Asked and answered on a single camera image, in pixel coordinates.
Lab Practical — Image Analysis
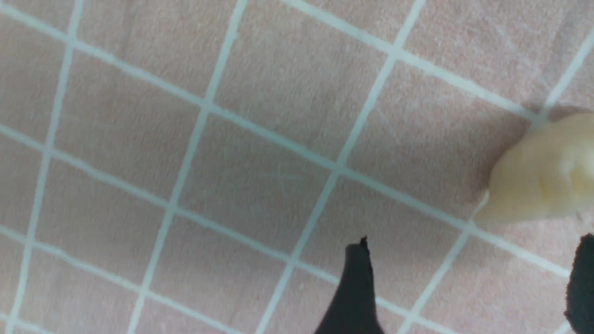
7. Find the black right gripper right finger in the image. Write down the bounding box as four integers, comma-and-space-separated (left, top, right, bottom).
564, 233, 594, 334

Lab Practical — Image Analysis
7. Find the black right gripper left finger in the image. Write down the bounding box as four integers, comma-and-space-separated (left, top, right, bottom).
315, 236, 384, 334

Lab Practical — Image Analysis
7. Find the cream toy dumpling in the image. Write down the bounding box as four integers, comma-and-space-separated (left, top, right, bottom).
473, 113, 594, 227

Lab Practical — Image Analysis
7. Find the pink grid tablecloth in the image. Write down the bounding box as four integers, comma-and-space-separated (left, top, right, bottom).
1, 0, 593, 334

